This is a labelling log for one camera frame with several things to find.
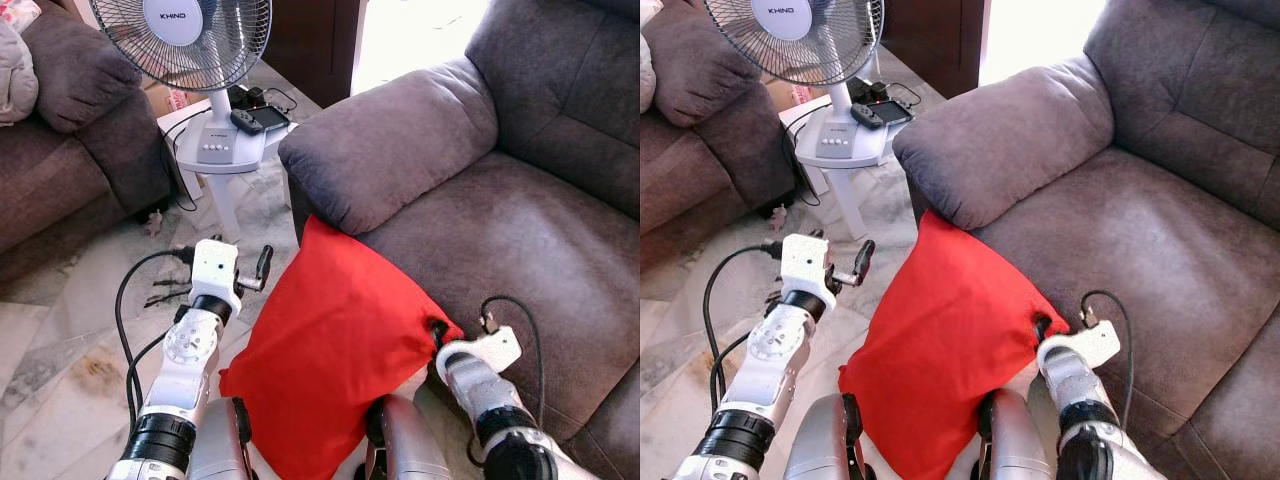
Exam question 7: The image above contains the red pillow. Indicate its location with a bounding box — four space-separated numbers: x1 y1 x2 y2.
219 214 466 480
838 208 1069 480

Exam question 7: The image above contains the grey-brown two-seat sofa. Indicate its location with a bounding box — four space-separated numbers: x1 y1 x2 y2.
892 0 1280 480
278 0 641 480

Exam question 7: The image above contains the brown fabric sofa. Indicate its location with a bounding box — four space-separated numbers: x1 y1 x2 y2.
640 5 798 271
0 8 179 286

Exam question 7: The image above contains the silver right robot leg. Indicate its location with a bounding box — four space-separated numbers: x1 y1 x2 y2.
362 393 453 480
975 388 1056 480

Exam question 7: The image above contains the silver robot leg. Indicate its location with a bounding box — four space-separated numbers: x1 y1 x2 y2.
362 393 453 480
188 395 253 480
975 388 1056 480
782 393 863 480

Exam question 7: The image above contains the cardboard box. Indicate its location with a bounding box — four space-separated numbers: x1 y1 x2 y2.
765 78 816 109
140 80 206 113

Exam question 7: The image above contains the silver left robot leg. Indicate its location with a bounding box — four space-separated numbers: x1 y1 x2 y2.
782 393 863 480
188 395 253 480

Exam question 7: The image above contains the dark wooden door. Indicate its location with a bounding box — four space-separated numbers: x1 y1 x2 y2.
262 0 363 109
880 0 991 99

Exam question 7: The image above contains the white table fan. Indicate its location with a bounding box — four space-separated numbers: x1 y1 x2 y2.
704 0 886 169
88 0 273 177

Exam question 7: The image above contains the pale grey cushion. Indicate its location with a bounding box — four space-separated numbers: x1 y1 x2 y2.
640 35 657 113
0 18 39 127

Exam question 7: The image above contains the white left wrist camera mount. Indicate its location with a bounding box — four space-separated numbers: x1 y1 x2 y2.
778 233 833 294
188 238 243 301

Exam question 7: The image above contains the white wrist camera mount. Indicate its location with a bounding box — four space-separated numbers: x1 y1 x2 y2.
188 238 243 301
778 233 833 294
1036 320 1123 373
436 324 524 379

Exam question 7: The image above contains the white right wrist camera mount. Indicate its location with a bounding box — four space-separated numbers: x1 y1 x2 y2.
1036 320 1123 373
436 324 524 379

